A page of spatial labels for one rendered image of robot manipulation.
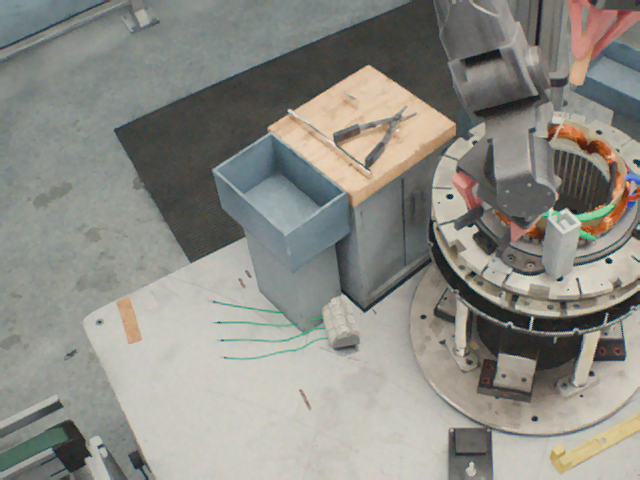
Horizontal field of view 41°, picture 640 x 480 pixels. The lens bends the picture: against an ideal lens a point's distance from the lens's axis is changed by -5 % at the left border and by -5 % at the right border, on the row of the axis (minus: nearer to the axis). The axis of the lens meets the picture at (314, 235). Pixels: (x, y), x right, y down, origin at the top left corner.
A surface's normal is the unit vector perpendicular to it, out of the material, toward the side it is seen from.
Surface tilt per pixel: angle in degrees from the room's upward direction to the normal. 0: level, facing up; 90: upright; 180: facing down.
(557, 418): 0
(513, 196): 95
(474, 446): 0
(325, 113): 0
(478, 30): 74
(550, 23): 90
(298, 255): 90
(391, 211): 90
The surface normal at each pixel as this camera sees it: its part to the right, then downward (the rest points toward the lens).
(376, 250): 0.63, 0.55
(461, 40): -0.28, 0.56
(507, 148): -0.50, -0.46
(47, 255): -0.10, -0.63
